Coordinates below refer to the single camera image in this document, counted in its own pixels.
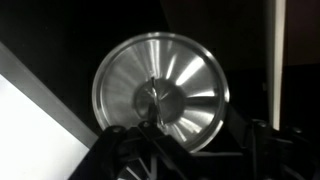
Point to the shiny metal bowl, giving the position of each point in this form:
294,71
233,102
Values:
116,83

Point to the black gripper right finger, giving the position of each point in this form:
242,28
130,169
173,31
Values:
266,150

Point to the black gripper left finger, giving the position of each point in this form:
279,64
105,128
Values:
110,156

